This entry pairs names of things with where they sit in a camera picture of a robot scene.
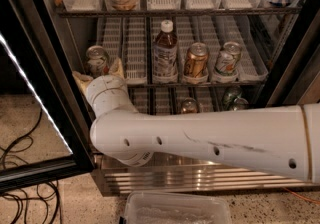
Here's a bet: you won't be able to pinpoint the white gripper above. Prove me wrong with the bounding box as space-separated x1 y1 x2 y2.
72 57 137 117

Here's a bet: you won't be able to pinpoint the green white 7up can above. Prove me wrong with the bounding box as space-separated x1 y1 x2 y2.
86 45 109 78

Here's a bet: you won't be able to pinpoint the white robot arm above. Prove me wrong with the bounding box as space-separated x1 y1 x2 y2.
72 60 320 183

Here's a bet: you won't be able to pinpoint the white tray under 7up can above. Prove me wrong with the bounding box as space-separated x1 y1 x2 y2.
92 18 122 68

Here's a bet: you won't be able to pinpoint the brown tea bottle middle shelf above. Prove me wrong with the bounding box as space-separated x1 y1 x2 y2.
152 20 178 83

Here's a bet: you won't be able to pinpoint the open fridge glass door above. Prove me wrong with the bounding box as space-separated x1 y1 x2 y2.
0 0 94 193

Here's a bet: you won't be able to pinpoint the copper can bottom shelf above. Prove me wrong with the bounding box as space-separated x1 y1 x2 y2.
181 98 200 114

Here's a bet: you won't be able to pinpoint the stainless steel fridge cabinet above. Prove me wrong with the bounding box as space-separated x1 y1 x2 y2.
13 0 320 198

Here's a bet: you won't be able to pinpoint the gold soda can middle shelf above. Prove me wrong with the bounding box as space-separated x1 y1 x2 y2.
184 42 209 78

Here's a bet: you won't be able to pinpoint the white green can right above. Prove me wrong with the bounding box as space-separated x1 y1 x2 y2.
214 41 242 76

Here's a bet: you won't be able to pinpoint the green can bottom rear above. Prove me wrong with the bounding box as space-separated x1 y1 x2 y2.
222 86 243 109

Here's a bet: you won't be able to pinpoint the green can bottom front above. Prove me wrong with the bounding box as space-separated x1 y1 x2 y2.
229 98 249 111

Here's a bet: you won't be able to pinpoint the right fridge glass door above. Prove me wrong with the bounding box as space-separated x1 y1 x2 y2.
255 0 320 107

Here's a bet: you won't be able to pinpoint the clear plastic bin on floor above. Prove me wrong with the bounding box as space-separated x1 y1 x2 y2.
124 192 232 224

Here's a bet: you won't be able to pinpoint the black cables on floor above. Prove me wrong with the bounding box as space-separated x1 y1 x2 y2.
0 107 62 224

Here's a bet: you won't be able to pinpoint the orange cable on floor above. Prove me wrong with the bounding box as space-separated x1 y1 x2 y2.
283 187 320 206

